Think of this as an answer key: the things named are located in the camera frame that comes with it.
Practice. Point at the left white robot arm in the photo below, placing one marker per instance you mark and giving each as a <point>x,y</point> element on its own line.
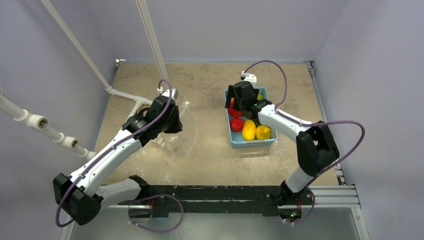
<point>80,195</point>

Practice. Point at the yellow black screwdriver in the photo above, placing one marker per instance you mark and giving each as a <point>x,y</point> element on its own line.
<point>141,111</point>

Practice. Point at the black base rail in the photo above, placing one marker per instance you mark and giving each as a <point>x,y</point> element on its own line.
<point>207,199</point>

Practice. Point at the aluminium frame rail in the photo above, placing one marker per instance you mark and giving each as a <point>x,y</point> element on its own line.
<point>356,210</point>

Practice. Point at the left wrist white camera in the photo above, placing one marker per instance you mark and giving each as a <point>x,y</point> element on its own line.
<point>174,93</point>

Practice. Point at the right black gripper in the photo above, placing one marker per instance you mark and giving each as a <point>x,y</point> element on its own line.
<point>237,101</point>

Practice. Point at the clear dotted zip bag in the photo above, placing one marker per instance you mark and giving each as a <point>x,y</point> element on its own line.
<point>180,144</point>

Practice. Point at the smooth red apple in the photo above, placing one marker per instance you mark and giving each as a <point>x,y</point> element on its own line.
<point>232,111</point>

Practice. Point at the wrist white camera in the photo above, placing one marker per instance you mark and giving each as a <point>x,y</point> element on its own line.
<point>249,77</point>
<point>174,93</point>

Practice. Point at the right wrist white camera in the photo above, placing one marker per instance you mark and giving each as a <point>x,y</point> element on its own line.
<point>249,77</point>

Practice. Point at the white pvc pipe frame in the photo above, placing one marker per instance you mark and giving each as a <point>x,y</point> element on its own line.
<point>42,124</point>

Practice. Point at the wrinkled red strawberry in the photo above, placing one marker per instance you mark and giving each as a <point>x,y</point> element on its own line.
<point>236,124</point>

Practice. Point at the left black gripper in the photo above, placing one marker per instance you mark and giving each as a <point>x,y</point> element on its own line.
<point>178,125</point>

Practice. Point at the yellow lemon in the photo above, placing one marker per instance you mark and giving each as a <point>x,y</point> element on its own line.
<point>263,132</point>

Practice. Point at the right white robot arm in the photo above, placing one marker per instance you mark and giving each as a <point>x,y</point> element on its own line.
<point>315,146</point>

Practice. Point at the white vertical pole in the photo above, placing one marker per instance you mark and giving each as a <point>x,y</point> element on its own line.
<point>152,37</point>

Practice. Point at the yellow mango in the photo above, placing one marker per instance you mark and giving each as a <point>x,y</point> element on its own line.
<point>249,130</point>

